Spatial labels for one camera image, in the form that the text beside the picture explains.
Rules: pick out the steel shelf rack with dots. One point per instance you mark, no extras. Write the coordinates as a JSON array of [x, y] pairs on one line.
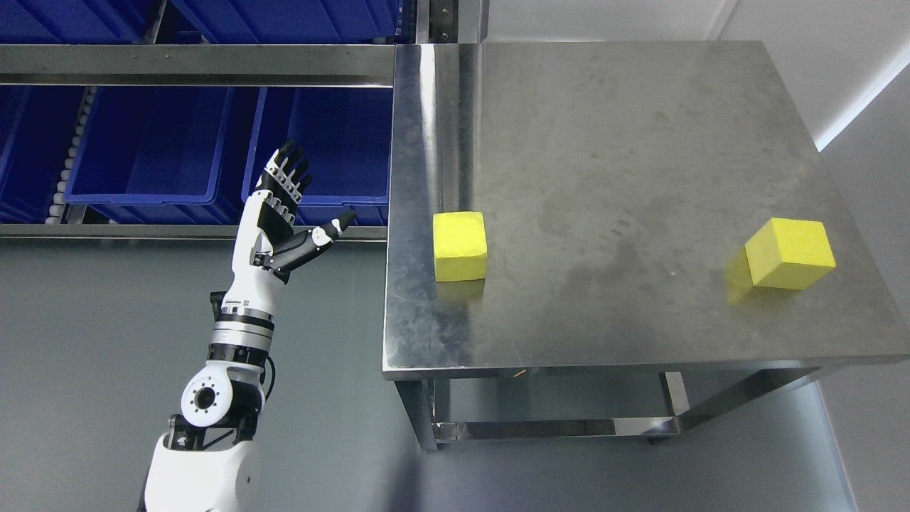
[[295, 66]]

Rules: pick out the blue plastic bin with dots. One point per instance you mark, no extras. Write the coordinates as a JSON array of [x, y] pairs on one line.
[[37, 123], [345, 135], [293, 21], [76, 21], [151, 145]]

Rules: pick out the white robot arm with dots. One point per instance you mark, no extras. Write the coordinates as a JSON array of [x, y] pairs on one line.
[[208, 460]]

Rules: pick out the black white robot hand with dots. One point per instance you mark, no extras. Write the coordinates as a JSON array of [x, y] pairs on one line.
[[267, 249]]

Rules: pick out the yellow foam block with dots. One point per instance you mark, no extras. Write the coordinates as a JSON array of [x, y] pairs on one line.
[[789, 253], [460, 248]]

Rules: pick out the stainless steel table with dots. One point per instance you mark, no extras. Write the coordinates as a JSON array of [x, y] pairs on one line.
[[619, 183]]

